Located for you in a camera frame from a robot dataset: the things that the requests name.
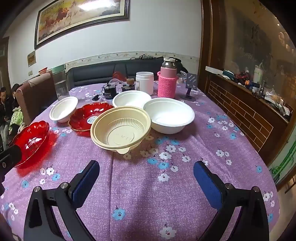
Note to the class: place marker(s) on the black leather sofa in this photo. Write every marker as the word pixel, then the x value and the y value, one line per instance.
pixel 92 74

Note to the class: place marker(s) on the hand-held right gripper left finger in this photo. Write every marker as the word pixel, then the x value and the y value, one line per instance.
pixel 85 183

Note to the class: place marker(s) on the small black teapot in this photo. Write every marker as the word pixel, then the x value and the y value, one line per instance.
pixel 109 90

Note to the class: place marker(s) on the wooden display cabinet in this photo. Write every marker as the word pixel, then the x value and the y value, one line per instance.
pixel 242 120

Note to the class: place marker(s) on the beige plastic bowl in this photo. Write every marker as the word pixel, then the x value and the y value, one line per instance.
pixel 120 129

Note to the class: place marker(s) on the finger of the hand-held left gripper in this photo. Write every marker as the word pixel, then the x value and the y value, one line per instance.
pixel 10 156

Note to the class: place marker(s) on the white plastic jar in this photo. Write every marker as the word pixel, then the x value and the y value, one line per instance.
pixel 144 83

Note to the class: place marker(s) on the green bamboo wall sticker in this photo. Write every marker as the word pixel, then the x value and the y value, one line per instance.
pixel 284 162

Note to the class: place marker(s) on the black phone stand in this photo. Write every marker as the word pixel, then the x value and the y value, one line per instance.
pixel 191 80

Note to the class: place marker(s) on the framed landscape painting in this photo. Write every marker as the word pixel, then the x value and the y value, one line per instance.
pixel 81 16

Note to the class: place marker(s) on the brown wooden chair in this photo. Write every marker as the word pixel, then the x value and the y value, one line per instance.
pixel 34 97

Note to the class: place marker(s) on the red plastic bag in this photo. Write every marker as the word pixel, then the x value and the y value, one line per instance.
pixel 118 76

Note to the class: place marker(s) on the large white bowl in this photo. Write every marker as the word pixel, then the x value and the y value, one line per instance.
pixel 168 113

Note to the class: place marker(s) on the wooden spool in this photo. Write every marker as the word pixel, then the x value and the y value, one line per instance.
pixel 130 81

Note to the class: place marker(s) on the wooden door frame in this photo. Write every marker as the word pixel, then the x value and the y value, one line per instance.
pixel 3 60

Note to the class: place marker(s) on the black power plug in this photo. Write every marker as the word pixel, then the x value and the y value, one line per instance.
pixel 96 97

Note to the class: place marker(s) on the small wall calendar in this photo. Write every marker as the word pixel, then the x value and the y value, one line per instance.
pixel 31 59

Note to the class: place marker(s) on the small red dish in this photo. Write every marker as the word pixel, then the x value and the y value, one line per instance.
pixel 43 70

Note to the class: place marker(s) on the clear plastic bag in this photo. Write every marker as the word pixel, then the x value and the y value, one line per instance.
pixel 182 77

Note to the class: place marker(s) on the dark clothes on sofa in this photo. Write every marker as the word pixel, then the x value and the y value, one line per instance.
pixel 149 57

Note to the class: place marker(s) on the purple floral tablecloth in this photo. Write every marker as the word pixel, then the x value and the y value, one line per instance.
pixel 161 197

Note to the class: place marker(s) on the white flat box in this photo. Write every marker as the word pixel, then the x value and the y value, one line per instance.
pixel 214 70

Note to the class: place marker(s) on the bottle with pink knitted sleeve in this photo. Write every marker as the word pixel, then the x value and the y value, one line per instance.
pixel 167 85

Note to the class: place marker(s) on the clutter on cabinet ledge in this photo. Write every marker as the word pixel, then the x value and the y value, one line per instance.
pixel 261 88

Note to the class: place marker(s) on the red plate with gold rim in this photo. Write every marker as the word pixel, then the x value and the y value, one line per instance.
pixel 84 115

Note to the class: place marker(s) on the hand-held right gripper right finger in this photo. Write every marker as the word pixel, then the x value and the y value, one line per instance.
pixel 208 185

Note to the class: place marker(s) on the small white bowl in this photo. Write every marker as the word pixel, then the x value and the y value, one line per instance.
pixel 63 109

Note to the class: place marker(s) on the red translucent bowl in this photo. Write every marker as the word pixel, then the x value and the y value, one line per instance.
pixel 32 141

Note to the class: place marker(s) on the glass jar with green lid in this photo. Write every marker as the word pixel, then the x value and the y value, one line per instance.
pixel 60 85

